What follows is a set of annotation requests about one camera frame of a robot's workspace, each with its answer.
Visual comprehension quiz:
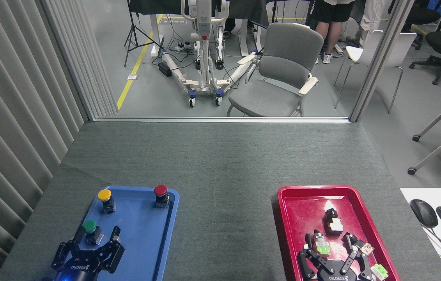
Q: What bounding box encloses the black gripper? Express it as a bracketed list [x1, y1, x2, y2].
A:
[297, 233, 373, 281]
[51, 226, 126, 281]

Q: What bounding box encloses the green push button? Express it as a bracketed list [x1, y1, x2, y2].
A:
[82, 219, 105, 245]

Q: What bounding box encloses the yellow push button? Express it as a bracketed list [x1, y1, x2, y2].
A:
[97, 189, 117, 214]

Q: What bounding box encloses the red push button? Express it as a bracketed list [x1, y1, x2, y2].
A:
[153, 185, 171, 209]

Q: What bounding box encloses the blue plastic tray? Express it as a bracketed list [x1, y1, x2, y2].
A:
[50, 185, 180, 281]

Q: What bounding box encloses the red plastic tray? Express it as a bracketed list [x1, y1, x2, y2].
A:
[277, 185, 402, 281]

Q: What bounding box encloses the black computer mouse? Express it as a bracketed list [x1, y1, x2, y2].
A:
[409, 199, 439, 228]

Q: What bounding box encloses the grey armchair with cream armrests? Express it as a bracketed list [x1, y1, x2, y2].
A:
[226, 22, 324, 117]

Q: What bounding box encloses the black tripod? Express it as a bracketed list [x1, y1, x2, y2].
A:
[124, 0, 163, 68]

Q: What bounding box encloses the white chair with metal legs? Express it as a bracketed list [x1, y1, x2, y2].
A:
[334, 30, 417, 115]

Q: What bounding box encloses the white stand on wheels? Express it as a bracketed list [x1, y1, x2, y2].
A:
[161, 0, 259, 108]

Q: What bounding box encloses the person in shorts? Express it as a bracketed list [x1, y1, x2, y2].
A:
[307, 0, 366, 65]

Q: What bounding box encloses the person in long trousers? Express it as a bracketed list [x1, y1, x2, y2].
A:
[346, 0, 387, 44]

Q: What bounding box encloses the silver switch with green block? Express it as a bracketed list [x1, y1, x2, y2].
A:
[313, 229, 331, 258]

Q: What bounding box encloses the black switch with colourful block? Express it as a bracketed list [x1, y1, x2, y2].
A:
[343, 233, 375, 256]

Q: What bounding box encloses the black and white switch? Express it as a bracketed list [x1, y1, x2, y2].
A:
[323, 208, 344, 236]

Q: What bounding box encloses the white and green switch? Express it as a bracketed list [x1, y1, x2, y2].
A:
[370, 263, 389, 281]

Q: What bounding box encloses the grey slatted wall panel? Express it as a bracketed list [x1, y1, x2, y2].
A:
[0, 0, 119, 281]

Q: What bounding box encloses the silver table edge rail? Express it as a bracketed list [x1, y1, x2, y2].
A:
[94, 116, 351, 124]

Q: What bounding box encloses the silver post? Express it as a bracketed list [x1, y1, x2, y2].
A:
[349, 0, 416, 123]

